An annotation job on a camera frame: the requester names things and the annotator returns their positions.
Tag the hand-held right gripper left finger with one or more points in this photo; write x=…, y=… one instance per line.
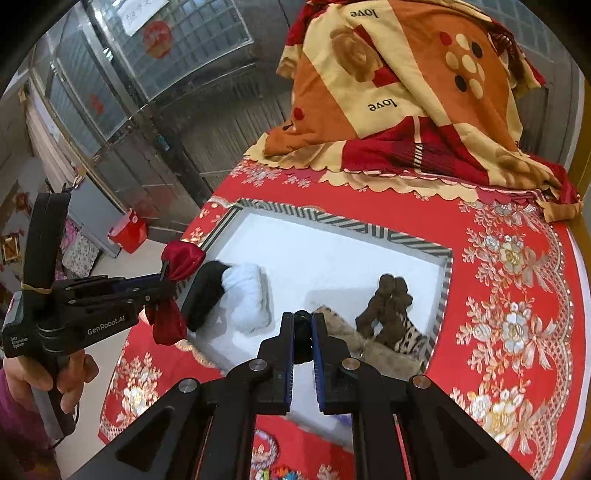
x=285, y=369

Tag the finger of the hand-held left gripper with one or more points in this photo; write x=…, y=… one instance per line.
x=138, y=286
x=157, y=305

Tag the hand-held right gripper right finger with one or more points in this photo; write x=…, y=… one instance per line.
x=319, y=369

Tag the red satin scrunchie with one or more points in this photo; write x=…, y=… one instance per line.
x=182, y=261

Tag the striped storage box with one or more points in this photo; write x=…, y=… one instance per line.
x=323, y=258

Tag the person's left forearm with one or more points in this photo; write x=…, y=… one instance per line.
x=18, y=434

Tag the person's left hand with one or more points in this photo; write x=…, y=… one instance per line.
x=27, y=378

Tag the gold framed picture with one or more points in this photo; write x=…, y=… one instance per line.
x=8, y=249

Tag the floral cushion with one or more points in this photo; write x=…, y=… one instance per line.
x=81, y=254

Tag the tan furry scrunchie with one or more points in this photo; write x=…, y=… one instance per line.
x=344, y=330

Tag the black furry scrunchie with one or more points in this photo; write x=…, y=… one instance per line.
x=205, y=295

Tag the red paper bag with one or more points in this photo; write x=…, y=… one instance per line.
x=129, y=233

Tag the black and white sock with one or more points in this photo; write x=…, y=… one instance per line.
x=244, y=295

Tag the brown leopard-print sock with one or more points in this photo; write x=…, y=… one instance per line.
x=383, y=309

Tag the leopard print scrunchie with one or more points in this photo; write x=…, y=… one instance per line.
x=406, y=344

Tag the metal framed glass door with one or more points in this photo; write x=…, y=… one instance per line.
x=92, y=69

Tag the red floral embroidered bedspread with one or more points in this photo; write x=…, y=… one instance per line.
x=461, y=221

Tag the red round paper decoration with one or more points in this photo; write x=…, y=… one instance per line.
x=158, y=39

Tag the white paper notice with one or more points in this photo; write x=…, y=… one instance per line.
x=138, y=14

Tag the orange and cream patterned quilt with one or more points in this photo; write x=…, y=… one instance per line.
x=415, y=69

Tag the yellow wooden bed frame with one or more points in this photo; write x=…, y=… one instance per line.
x=581, y=180

